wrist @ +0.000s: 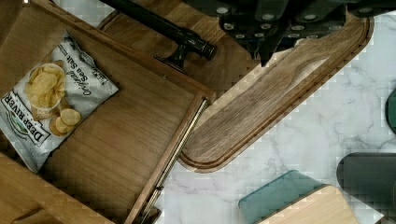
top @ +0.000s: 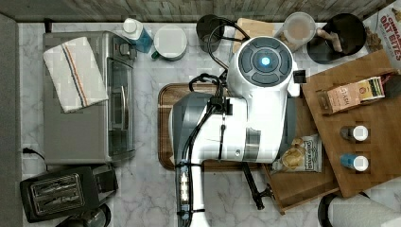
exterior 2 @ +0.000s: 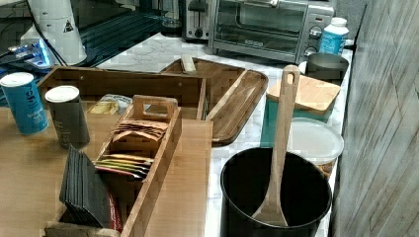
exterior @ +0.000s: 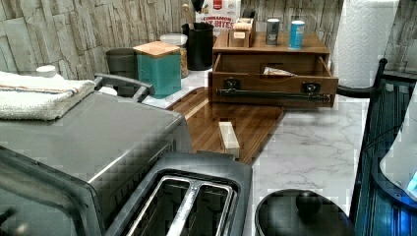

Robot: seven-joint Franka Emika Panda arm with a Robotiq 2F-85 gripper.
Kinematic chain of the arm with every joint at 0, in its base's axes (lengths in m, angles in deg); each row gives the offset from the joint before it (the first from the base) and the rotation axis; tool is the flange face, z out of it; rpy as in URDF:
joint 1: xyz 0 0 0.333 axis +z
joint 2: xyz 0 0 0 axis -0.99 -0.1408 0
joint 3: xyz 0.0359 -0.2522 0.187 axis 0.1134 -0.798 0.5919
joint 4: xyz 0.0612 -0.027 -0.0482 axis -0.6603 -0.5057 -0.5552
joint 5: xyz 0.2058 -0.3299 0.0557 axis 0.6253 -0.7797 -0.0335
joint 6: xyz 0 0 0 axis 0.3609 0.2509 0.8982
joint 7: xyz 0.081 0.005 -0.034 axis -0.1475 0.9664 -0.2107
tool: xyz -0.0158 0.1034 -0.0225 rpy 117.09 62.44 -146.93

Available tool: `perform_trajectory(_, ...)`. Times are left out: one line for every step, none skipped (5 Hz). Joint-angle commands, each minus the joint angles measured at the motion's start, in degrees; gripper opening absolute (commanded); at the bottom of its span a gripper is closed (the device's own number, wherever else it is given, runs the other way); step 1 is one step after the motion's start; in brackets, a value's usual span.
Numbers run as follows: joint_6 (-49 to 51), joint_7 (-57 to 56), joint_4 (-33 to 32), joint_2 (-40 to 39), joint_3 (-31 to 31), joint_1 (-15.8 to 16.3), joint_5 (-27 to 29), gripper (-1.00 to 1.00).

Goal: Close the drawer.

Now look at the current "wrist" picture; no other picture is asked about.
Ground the dark grey metal cup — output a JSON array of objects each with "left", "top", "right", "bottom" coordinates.
[{"left": 336, "top": 152, "right": 396, "bottom": 221}]

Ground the black pot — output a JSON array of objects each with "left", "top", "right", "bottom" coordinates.
[{"left": 385, "top": 90, "right": 396, "bottom": 133}]

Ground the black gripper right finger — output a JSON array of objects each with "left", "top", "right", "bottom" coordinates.
[{"left": 281, "top": 0, "right": 395, "bottom": 47}]

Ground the dark wooden serving tray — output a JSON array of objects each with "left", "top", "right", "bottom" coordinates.
[{"left": 166, "top": 11, "right": 374, "bottom": 173}]

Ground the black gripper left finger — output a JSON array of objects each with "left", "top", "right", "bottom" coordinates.
[{"left": 219, "top": 0, "right": 289, "bottom": 66}]

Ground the wooden drawer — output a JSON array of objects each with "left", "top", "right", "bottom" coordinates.
[{"left": 0, "top": 0, "right": 213, "bottom": 224}]

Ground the white potato chip bag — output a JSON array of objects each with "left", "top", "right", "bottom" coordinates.
[{"left": 1, "top": 33, "right": 119, "bottom": 173}]

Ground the black drawer handle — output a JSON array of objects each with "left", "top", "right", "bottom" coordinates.
[{"left": 100, "top": 0, "right": 217, "bottom": 74}]

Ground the teal container with wooden lid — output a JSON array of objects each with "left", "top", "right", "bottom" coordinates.
[{"left": 238, "top": 170, "right": 359, "bottom": 224}]

